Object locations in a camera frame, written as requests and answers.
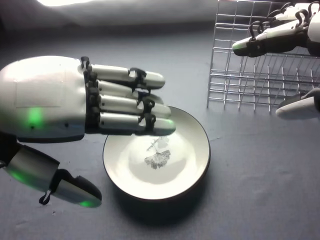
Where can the white plate with leaf print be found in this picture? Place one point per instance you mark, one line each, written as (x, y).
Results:
(175, 175)

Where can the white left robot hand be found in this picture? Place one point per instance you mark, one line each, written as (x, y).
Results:
(45, 100)

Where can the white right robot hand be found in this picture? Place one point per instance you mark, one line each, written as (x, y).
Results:
(280, 32)

